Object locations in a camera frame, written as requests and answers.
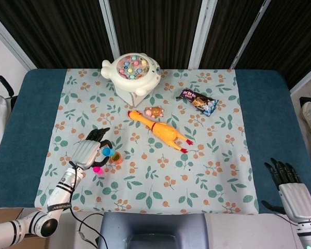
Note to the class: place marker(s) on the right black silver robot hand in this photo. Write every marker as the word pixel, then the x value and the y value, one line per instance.
pixel 298 199

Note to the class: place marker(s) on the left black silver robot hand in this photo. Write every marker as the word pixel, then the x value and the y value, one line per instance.
pixel 85 154

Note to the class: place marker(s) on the pink plastic cup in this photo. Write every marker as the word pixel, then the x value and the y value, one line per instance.
pixel 96 169

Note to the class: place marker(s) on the blue plastic cup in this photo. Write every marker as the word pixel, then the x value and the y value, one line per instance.
pixel 107 151

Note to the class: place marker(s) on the yellow plastic cup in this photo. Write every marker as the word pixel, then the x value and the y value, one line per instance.
pixel 115 157

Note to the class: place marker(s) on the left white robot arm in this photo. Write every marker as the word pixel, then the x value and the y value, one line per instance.
pixel 62 186

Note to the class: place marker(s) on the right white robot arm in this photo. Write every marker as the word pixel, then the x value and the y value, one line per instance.
pixel 309 233

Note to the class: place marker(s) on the white cube box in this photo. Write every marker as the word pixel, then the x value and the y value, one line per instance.
pixel 137 99

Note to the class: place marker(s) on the yellow rubber chicken toy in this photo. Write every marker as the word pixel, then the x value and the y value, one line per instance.
pixel 163 131

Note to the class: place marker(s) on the small brown turtle toy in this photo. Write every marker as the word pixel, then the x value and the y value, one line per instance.
pixel 155 111

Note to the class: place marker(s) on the floral fruit print tablecloth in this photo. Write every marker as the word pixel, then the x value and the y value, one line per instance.
pixel 171 181

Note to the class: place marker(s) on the white seal fishing toy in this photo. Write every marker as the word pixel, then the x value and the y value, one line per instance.
pixel 132 75

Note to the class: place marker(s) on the grey robot torso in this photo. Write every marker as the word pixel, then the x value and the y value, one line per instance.
pixel 155 225

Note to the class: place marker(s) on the black chair base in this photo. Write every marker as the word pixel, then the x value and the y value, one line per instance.
pixel 307 99

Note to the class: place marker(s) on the brown cardboard box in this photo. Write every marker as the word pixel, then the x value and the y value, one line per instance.
pixel 2 215

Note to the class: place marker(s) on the black chair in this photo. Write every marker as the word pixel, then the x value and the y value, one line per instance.
pixel 5 83

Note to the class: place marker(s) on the dark snack packet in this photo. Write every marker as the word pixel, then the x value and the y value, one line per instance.
pixel 197 101

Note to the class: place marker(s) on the dark folding partition screen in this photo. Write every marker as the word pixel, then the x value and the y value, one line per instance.
pixel 158 26

